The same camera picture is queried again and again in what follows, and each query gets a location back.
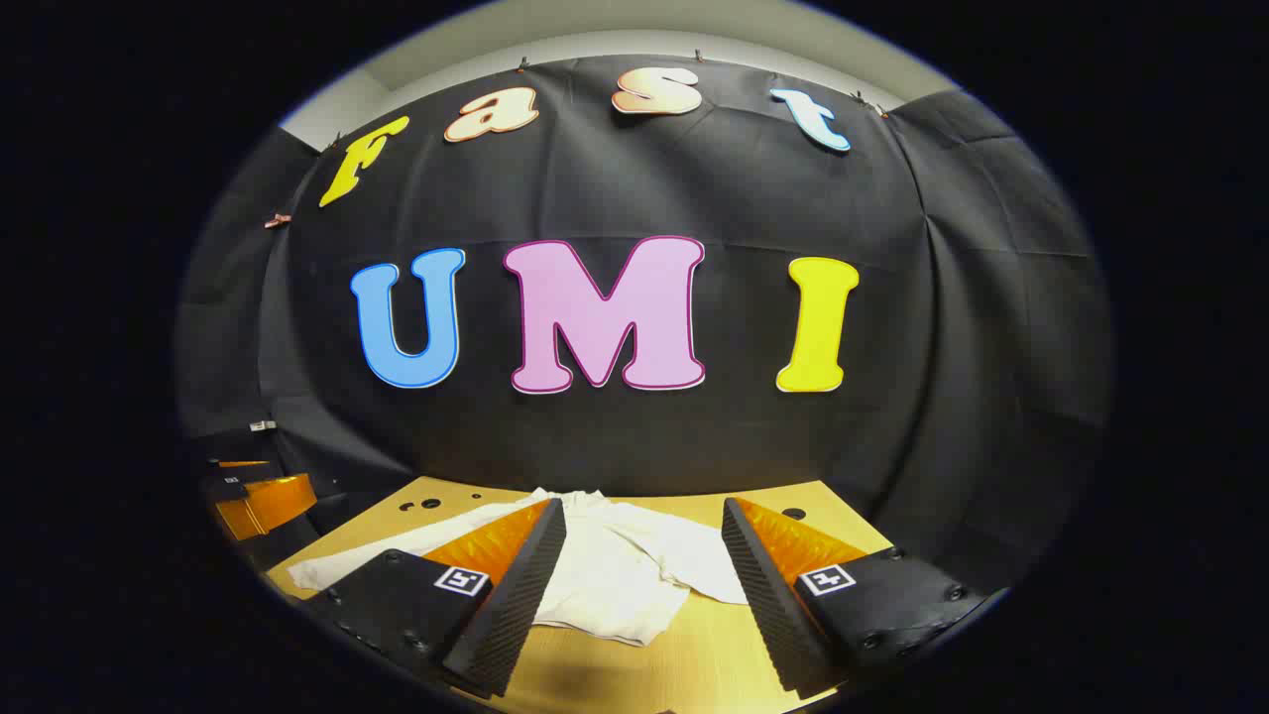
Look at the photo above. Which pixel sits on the black backdrop cloth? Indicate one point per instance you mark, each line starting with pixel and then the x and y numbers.
pixel 744 446

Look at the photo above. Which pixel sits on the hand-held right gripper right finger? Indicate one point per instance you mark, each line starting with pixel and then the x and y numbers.
pixel 773 615

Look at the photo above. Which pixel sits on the white t-shirt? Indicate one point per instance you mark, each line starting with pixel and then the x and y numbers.
pixel 605 585

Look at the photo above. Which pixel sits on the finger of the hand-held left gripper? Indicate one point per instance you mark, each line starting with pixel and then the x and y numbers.
pixel 243 463
pixel 268 501

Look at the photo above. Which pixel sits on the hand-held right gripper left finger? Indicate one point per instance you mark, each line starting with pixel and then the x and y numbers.
pixel 516 615

